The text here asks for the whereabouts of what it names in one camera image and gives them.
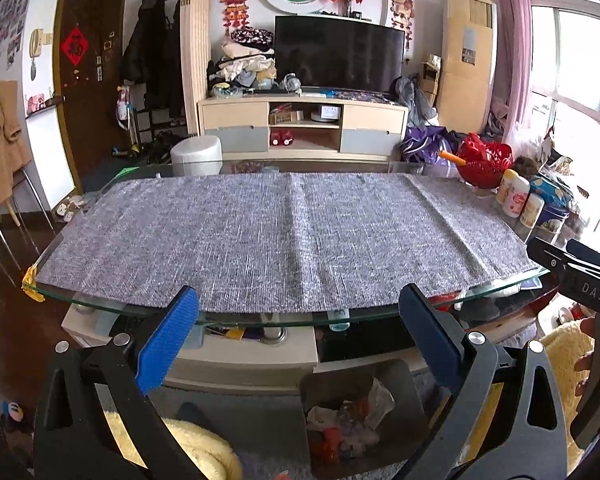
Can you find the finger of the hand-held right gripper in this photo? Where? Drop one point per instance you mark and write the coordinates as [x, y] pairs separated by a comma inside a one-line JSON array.
[[550, 257], [592, 256]]

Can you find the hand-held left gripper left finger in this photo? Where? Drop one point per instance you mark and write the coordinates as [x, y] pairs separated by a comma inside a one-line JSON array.
[[167, 340]]

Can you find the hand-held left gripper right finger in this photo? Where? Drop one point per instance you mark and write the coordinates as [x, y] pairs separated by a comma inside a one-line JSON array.
[[430, 335]]

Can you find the grey trash bin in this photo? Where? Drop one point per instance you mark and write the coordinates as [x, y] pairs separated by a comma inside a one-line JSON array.
[[410, 400]]

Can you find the blue round tin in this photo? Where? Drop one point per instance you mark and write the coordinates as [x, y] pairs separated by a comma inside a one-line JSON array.
[[555, 210]]

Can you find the white can yellow label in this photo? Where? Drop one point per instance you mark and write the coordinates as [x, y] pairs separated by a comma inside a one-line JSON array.
[[531, 212]]

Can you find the yellow fluffy cushion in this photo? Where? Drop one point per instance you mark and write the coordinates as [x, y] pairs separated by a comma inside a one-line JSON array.
[[200, 447], [567, 360]]

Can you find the white lower table shelf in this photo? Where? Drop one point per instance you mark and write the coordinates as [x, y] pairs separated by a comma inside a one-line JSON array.
[[260, 355]]

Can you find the red openwork basket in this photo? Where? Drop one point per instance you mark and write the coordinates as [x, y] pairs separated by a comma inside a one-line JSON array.
[[485, 162]]

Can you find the orange stick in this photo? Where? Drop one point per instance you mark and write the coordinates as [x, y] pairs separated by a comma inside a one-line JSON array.
[[452, 158]]

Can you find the yellow table corner protector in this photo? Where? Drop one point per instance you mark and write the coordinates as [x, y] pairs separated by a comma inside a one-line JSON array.
[[32, 282]]

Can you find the grey woven table mat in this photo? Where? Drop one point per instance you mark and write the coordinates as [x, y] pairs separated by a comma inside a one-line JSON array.
[[280, 240]]

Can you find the purple bag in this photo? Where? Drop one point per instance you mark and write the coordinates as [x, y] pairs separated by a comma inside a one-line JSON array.
[[427, 145]]

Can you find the small colourful toy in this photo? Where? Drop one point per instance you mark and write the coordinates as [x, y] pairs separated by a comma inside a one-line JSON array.
[[12, 412]]

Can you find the white round stool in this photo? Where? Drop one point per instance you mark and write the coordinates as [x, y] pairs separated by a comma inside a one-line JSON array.
[[195, 150]]

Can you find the cardboard-covered air conditioner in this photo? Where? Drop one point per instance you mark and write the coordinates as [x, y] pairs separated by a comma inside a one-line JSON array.
[[467, 70]]

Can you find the grey jacket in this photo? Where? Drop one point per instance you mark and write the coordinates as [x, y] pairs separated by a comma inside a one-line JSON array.
[[412, 102]]

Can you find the white board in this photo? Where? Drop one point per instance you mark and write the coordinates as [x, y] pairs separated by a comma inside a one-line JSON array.
[[52, 155]]

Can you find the pink curtain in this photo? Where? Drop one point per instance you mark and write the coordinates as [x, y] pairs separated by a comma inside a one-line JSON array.
[[512, 35]]

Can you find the brown wooden door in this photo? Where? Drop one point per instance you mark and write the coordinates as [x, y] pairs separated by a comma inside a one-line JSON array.
[[95, 120]]

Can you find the beige tv cabinet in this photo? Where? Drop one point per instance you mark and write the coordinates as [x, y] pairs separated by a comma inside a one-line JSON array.
[[235, 115]]

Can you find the brown garment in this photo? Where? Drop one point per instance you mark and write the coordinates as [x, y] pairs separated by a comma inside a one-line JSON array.
[[0, 145]]

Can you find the pile of clothes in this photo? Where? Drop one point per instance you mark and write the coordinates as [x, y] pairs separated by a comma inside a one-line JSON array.
[[242, 65]]

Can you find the dark hanging coats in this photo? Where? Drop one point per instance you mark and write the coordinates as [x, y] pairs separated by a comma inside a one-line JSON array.
[[152, 55]]

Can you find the beige folding board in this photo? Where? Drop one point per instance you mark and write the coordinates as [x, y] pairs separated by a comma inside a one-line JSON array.
[[196, 50]]

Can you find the black television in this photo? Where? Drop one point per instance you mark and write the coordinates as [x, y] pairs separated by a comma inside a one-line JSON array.
[[337, 55]]

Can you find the red diamond door decoration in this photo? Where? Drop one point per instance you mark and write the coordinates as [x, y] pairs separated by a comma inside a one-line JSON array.
[[75, 47]]

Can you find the wall phone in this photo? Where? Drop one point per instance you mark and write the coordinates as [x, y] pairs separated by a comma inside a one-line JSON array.
[[39, 50]]

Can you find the red fish wall decoration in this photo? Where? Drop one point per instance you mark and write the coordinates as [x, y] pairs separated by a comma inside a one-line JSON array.
[[237, 2]]

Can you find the wall photo collage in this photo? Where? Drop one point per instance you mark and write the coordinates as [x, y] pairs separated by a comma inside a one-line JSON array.
[[0, 35]]

